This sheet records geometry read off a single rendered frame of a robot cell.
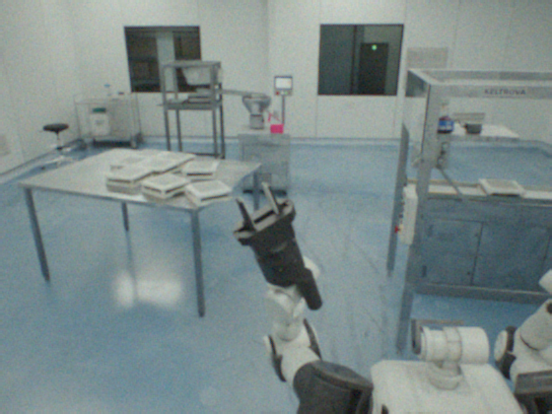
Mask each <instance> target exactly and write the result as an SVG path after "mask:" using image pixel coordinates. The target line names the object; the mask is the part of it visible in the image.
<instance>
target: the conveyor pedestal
mask: <svg viewBox="0 0 552 414"><path fill-rule="evenodd" d="M434 213H435V212H426V214H425V221H424V227H423V234H422V240H421V247H420V253H419V260H418V267H417V280H416V292H417V295H425V294H426V295H437V296H446V297H457V298H466V299H476V300H486V301H496V302H506V303H517V304H526V305H537V306H542V305H543V304H544V303H545V302H546V301H548V300H550V299H552V295H551V294H550V293H549V292H548V291H547V290H545V289H543V288H542V287H541V286H540V285H539V281H540V279H541V278H542V277H543V276H544V275H545V274H546V273H548V272H549V271H550V270H551V269H552V220H541V219H525V223H524V224H518V218H512V217H498V216H482V215H467V214H453V213H441V218H434Z"/></svg>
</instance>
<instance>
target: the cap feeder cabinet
mask: <svg viewBox="0 0 552 414"><path fill-rule="evenodd" d="M264 126H265V127H263V128H258V130H256V128H250V127H249V124H243V125H242V127H241V129H240V130H239V132H238V133H237V135H238V153H239V161H242V162H251V163H260V164H261V168H260V169H259V170H258V189H263V187H262V184H261V182H263V181H267V182H268V183H269V184H270V185H271V187H272V189H280V190H284V191H285V192H284V194H287V192H286V190H288V189H289V187H290V176H291V129H292V125H285V127H284V131H283V134H271V133H270V125H268V124H264ZM240 187H241V189H242V190H243V192H242V193H245V191H244V190H245V189H253V175H251V176H250V177H248V178H247V179H246V180H244V181H241V182H240Z"/></svg>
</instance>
